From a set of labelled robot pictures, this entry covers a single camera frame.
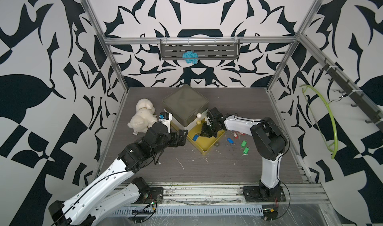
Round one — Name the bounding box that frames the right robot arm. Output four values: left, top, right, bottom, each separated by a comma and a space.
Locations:
200, 108, 289, 203

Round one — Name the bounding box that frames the yellow bottom drawer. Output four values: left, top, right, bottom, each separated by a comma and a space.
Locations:
187, 120, 225, 155

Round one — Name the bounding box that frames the grey wall shelf rack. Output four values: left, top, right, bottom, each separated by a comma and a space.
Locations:
160, 38, 240, 60

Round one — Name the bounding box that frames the teal yarn ball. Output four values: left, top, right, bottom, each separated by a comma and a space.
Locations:
182, 51, 199, 65

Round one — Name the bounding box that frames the key with green tag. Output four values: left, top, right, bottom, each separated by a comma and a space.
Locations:
243, 147, 249, 156
241, 140, 247, 148

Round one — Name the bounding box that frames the grey hook rail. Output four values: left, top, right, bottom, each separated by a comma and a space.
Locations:
319, 59, 383, 131

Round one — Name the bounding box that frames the white plush toy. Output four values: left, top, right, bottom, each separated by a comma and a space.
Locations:
127, 98, 158, 135

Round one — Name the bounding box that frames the key with blue tag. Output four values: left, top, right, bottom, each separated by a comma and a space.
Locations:
227, 138, 235, 146
192, 133, 199, 142

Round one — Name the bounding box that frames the green cable loop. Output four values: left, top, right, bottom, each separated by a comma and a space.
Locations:
300, 84, 339, 160

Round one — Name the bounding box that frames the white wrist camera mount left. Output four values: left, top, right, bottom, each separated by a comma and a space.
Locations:
158, 112, 173, 133

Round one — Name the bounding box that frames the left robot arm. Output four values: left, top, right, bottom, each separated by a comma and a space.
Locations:
48, 120, 188, 226

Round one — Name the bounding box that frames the grey-yellow mini drawer cabinet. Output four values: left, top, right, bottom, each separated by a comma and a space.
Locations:
162, 85, 209, 130

